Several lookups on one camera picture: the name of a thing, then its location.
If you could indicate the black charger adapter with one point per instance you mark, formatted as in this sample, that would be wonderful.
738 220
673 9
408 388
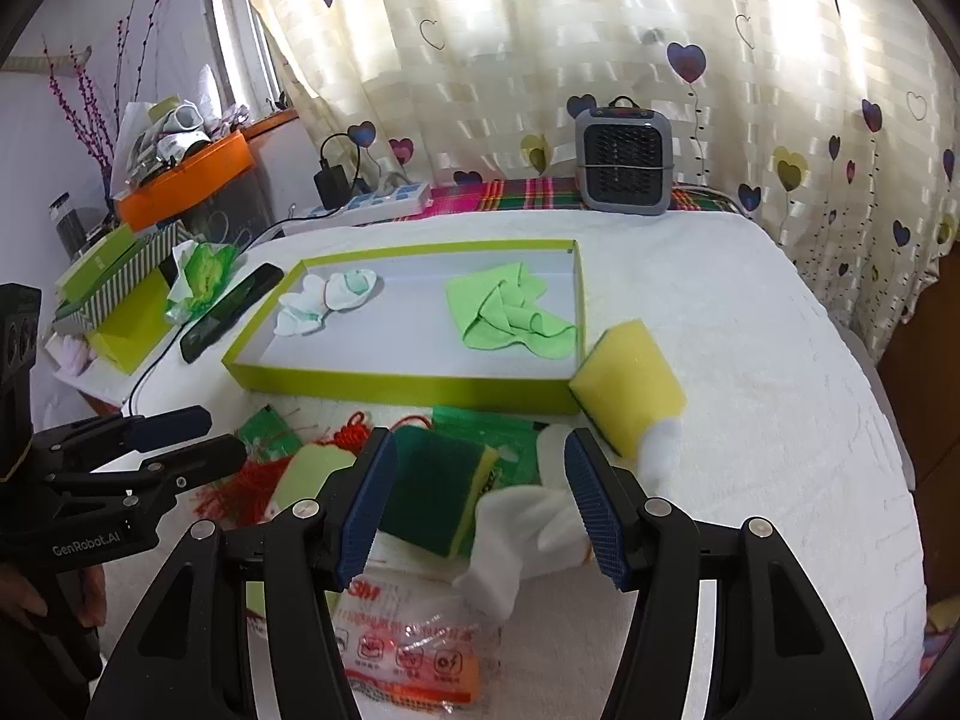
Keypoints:
330 184

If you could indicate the brown wooden furniture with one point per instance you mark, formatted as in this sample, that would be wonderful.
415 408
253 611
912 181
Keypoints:
922 427

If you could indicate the large yellow sponge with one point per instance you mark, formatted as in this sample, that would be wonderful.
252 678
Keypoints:
630 375

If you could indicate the green and yellow scouring sponge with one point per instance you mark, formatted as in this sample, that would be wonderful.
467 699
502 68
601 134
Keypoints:
427 487

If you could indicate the plaid blanket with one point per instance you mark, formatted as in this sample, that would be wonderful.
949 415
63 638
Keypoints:
517 195

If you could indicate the green white plastic bag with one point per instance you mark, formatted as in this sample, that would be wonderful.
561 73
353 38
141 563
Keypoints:
202 274

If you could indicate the person's left hand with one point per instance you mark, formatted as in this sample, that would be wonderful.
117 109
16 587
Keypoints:
22 596

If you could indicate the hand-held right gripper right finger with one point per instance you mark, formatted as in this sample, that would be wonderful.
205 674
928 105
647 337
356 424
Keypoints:
592 517

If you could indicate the small green packet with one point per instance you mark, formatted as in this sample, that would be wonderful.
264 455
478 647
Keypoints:
266 435

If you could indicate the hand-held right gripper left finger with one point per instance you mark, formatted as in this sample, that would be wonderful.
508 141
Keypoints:
367 517

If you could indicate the red woven knot ornament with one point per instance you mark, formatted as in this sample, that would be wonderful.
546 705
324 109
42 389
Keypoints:
225 495

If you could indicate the pale pink cloth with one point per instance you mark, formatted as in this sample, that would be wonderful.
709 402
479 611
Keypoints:
71 356

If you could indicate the light green cloth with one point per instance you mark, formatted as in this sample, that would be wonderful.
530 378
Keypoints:
307 472

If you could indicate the orange tray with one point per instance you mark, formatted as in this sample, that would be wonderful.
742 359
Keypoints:
187 180

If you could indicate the striped cardboard box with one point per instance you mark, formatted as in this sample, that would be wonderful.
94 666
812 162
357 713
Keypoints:
124 285

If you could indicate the yellow-green open box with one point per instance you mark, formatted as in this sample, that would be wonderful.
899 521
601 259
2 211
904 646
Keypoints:
135 330

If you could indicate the small white socks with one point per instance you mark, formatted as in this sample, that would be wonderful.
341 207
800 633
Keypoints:
300 307

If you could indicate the heart print curtain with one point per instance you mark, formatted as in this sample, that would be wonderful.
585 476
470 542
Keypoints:
525 52

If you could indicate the pile of white clutter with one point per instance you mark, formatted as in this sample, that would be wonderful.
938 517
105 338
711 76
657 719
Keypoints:
176 127

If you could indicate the green microfiber cloth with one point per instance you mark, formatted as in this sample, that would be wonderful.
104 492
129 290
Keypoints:
487 307

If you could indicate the black smartphone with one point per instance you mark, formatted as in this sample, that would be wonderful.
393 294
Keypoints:
232 311

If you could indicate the green box lid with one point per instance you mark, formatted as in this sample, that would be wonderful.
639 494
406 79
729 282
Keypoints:
94 266

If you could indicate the dark jar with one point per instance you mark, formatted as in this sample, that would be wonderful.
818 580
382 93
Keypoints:
67 229

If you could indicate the clear packet of orange earplugs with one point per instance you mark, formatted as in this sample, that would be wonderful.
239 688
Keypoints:
405 630

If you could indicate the red berry branches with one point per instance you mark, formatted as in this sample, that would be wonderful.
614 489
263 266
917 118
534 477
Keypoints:
75 109

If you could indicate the white power strip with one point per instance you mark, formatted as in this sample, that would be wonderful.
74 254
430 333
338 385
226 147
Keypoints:
382 202

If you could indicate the shallow green cardboard box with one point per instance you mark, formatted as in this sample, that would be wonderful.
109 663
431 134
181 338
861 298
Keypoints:
420 315

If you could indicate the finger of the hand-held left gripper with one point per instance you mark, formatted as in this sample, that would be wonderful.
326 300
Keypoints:
202 461
165 421

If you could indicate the grey fan heater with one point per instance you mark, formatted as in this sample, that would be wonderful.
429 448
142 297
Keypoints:
622 157

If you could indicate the large green printed packet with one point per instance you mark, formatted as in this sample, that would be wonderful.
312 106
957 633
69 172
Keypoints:
487 435

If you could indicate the window frame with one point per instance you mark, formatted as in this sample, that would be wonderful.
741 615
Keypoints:
225 22

